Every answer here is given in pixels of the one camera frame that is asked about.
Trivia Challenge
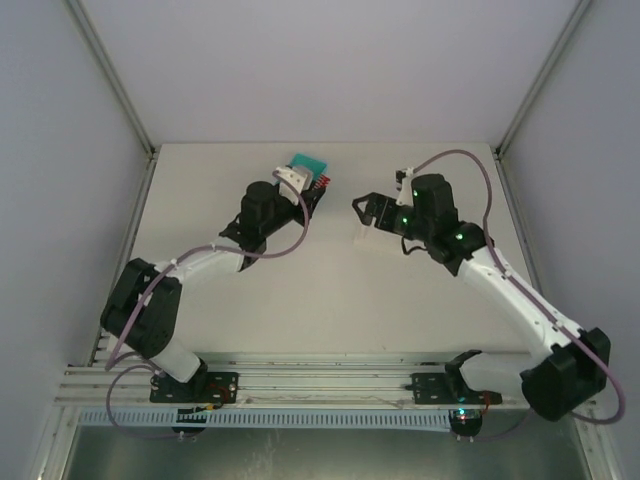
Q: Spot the aluminium rail frame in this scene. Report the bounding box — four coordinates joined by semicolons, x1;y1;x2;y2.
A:
54;352;527;409

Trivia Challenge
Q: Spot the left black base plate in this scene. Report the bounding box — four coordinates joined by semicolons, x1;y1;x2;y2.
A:
149;372;239;404

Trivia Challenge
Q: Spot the left aluminium corner post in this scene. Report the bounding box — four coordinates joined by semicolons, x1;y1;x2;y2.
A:
64;0;159;156

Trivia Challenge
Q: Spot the grey slotted cable duct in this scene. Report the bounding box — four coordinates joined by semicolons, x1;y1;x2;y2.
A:
79;407;450;433

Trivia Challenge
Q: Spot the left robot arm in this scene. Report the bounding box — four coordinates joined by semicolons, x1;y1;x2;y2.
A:
100;177;327;403

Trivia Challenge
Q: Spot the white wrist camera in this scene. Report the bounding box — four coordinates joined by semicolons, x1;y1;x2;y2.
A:
395;167;414;206
272;166;313;205

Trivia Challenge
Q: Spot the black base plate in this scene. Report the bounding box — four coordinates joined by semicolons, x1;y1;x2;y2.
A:
149;372;239;404
403;372;503;406

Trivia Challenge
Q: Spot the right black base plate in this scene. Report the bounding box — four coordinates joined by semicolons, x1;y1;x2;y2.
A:
403;372;503;406

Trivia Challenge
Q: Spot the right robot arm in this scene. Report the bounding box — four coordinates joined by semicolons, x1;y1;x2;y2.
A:
352;174;611;421

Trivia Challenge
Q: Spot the right aluminium corner post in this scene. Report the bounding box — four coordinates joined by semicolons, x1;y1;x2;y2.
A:
492;0;596;156

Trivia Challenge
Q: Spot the teal plastic bin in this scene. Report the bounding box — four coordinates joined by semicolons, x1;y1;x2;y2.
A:
288;153;328;176

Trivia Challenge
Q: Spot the aluminium corner post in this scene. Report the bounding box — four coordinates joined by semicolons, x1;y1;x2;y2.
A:
492;0;596;156
64;0;159;156

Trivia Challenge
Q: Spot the white peg fixture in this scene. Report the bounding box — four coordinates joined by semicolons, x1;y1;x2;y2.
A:
353;225;403;256

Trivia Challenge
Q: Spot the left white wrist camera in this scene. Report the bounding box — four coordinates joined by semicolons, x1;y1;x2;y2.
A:
272;166;313;205

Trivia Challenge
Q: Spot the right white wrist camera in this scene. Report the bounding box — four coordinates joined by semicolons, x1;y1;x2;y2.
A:
395;167;414;206

